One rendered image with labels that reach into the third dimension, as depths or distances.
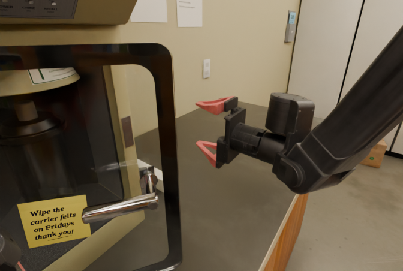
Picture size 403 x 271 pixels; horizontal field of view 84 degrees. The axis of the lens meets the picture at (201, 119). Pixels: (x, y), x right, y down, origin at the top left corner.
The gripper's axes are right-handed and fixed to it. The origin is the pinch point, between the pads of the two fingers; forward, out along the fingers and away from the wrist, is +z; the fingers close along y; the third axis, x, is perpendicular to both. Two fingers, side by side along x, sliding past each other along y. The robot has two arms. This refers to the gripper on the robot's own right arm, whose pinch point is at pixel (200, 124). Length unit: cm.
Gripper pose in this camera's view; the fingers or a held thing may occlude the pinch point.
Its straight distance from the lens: 49.0
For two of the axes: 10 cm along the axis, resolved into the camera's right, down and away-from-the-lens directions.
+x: -5.9, 3.4, -7.3
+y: 0.0, -9.1, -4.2
